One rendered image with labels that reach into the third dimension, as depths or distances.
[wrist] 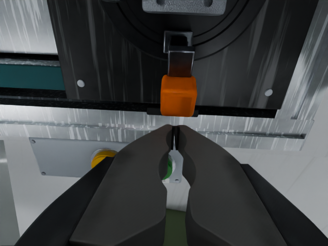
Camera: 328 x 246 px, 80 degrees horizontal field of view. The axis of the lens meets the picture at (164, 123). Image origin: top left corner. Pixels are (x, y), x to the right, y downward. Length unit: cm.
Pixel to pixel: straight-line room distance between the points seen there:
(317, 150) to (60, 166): 45
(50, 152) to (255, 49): 28
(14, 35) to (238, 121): 29
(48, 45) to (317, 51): 31
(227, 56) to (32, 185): 49
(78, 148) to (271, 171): 36
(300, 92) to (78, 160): 29
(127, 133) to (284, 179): 35
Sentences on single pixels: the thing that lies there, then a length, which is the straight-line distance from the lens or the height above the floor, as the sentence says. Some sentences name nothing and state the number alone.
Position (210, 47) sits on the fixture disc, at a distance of 19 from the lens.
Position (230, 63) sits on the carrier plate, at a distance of 22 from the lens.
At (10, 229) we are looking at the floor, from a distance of 271.
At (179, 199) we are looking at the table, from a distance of 48.
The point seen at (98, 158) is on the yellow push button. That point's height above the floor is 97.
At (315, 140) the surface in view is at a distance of 46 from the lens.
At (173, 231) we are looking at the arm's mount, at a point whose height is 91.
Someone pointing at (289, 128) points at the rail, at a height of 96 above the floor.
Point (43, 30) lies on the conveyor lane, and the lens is 30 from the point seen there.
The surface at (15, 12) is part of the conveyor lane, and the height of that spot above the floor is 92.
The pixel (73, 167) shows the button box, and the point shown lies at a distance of 32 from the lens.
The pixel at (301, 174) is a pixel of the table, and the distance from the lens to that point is 50.
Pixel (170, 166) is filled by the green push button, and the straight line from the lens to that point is 27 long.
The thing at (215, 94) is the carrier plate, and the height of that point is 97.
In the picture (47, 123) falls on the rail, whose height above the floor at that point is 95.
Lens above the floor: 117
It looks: 62 degrees down
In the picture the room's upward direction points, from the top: 175 degrees counter-clockwise
